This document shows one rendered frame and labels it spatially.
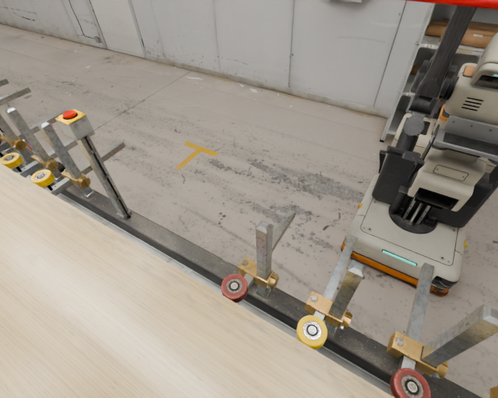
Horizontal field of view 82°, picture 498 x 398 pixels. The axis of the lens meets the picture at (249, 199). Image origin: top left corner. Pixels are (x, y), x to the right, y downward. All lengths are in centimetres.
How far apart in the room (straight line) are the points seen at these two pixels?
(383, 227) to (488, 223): 97
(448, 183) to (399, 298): 82
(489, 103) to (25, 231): 171
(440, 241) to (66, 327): 184
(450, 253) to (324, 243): 73
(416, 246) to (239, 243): 111
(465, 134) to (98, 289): 140
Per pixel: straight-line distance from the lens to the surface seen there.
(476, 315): 76
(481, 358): 210
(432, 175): 154
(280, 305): 109
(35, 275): 116
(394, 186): 195
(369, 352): 110
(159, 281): 96
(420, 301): 106
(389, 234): 191
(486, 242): 258
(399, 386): 88
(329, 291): 99
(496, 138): 140
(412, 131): 103
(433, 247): 197
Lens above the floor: 171
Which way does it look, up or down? 47 degrees down
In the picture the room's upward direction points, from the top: 3 degrees counter-clockwise
